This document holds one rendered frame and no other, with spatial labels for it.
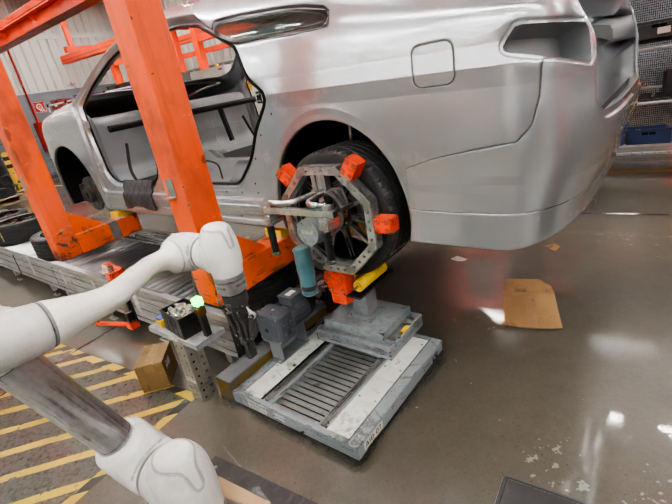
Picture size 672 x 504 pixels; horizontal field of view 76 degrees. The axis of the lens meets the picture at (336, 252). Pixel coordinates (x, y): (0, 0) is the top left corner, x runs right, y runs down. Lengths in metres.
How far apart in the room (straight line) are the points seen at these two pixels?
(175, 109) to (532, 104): 1.42
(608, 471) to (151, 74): 2.34
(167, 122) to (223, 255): 0.96
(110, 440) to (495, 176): 1.50
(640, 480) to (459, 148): 1.36
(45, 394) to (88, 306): 0.27
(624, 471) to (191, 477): 1.52
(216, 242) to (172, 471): 0.59
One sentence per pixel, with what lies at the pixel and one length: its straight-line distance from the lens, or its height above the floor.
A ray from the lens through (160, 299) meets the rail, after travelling 3.00.
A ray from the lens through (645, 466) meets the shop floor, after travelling 2.10.
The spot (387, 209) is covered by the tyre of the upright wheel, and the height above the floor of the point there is 0.90.
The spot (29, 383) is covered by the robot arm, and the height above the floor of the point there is 0.98.
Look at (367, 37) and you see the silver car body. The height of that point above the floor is 1.61.
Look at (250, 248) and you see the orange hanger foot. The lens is 2.37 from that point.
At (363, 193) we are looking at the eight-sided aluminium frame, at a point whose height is 1.00.
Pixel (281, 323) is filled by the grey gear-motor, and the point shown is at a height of 0.36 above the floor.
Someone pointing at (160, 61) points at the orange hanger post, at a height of 1.66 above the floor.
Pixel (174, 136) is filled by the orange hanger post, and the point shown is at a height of 1.36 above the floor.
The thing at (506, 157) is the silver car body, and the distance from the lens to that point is 1.72.
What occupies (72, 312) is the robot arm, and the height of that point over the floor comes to 1.14.
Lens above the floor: 1.50
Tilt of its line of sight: 22 degrees down
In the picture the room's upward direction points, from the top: 10 degrees counter-clockwise
